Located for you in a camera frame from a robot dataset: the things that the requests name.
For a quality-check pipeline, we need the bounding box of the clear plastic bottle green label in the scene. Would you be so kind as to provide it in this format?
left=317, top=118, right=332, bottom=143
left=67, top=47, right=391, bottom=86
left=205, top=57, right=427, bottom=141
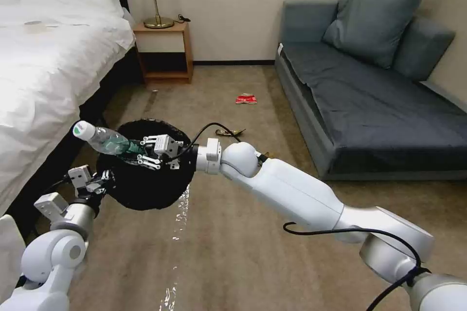
left=72, top=120, right=147, bottom=156

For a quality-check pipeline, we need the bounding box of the red crumpled wrapper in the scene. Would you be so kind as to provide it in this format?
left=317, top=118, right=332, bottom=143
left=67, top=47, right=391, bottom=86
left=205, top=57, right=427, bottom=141
left=235, top=92, right=259, bottom=106

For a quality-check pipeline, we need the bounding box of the small grey-blue cushion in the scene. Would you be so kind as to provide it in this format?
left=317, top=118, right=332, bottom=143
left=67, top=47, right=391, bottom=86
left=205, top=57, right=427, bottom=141
left=393, top=16, right=456, bottom=83

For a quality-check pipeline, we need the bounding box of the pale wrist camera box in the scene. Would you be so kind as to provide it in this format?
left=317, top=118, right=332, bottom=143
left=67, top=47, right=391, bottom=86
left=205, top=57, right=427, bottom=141
left=153, top=135, right=182, bottom=157
left=69, top=166, right=92, bottom=189

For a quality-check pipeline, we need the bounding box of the brown banana peel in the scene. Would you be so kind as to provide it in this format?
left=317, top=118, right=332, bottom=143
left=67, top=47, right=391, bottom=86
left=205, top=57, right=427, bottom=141
left=214, top=127, right=247, bottom=138

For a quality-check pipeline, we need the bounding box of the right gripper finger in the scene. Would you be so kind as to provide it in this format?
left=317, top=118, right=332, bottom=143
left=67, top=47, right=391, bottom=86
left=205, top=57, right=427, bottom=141
left=135, top=155, right=162, bottom=172
left=128, top=136, right=158, bottom=148

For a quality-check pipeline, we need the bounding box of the white bed duvet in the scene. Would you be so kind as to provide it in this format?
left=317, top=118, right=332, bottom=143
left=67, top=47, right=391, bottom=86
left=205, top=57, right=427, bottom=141
left=0, top=0, right=136, bottom=217

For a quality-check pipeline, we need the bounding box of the large grey-blue cushion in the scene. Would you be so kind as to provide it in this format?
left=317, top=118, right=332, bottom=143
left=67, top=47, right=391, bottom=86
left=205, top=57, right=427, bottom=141
left=322, top=0, right=427, bottom=69

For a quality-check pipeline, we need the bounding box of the wooden nightstand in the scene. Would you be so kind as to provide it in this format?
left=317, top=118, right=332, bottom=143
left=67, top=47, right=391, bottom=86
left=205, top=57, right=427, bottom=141
left=132, top=21, right=193, bottom=85

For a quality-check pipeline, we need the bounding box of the black round trash bin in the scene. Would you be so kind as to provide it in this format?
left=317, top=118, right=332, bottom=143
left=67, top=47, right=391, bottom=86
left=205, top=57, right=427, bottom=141
left=95, top=118, right=194, bottom=212

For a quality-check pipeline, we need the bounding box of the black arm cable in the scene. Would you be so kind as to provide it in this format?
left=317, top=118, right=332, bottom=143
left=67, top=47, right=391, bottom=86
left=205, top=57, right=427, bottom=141
left=283, top=222, right=432, bottom=311

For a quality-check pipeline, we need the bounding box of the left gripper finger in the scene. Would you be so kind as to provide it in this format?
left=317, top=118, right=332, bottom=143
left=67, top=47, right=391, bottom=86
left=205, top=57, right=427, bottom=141
left=90, top=182, right=111, bottom=197
left=91, top=169, right=114, bottom=185

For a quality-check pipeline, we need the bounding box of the dark bed frame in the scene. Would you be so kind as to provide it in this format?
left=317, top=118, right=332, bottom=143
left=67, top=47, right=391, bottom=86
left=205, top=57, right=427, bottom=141
left=0, top=0, right=144, bottom=241

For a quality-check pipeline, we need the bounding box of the grey-blue sofa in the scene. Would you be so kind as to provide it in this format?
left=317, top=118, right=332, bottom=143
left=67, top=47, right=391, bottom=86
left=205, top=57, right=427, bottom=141
left=274, top=0, right=467, bottom=182

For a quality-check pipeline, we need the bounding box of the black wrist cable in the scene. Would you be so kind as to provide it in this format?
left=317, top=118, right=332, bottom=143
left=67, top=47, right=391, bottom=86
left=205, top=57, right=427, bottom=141
left=178, top=122, right=243, bottom=155

